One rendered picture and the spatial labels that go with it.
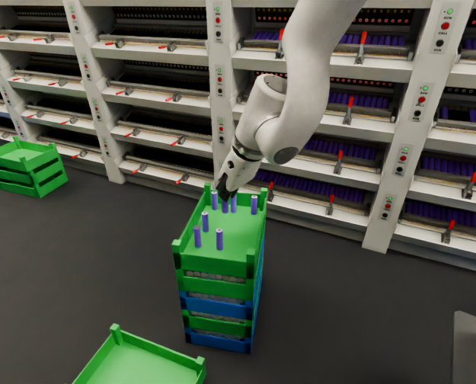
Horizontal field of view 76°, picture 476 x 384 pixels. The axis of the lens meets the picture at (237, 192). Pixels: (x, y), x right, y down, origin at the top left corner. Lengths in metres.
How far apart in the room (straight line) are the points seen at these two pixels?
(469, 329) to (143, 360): 0.83
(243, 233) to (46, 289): 0.79
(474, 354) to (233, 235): 0.59
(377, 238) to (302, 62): 0.98
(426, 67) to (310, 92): 0.64
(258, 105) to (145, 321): 0.80
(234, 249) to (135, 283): 0.52
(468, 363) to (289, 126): 0.59
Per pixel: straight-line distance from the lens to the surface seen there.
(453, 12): 1.11
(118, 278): 1.28
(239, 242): 0.85
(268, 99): 0.57
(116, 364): 1.06
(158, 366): 1.03
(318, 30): 0.53
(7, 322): 1.32
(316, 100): 0.53
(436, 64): 1.12
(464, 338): 0.87
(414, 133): 1.17
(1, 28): 2.23
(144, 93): 1.54
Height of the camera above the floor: 0.89
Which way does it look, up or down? 32 degrees down
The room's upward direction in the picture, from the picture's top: straight up
